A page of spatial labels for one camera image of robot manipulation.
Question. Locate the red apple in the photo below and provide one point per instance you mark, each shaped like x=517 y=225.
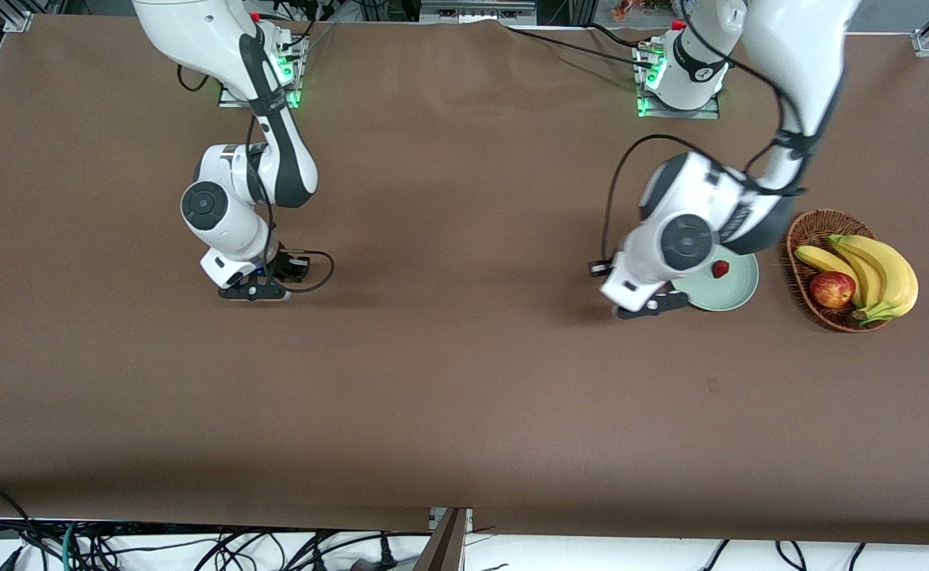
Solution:
x=831 y=289

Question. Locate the pale green plate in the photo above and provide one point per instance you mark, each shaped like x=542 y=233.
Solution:
x=734 y=289

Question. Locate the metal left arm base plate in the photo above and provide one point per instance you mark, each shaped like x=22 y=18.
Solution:
x=702 y=113

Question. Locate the grey background device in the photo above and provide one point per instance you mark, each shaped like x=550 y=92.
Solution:
x=476 y=12

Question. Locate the brown table cover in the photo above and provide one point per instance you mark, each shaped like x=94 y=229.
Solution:
x=464 y=396

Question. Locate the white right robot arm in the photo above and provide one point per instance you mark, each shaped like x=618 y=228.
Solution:
x=219 y=206

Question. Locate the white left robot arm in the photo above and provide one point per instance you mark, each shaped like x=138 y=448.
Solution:
x=686 y=238

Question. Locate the large yellow banana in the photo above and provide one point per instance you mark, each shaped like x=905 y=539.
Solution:
x=900 y=277

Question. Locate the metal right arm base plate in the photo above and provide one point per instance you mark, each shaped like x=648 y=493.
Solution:
x=296 y=79

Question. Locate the red strawberry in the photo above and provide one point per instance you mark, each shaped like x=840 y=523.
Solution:
x=720 y=270

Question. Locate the brown wicker basket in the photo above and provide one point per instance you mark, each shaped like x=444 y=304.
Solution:
x=817 y=226

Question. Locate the small yellow banana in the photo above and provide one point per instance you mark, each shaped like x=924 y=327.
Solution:
x=821 y=260

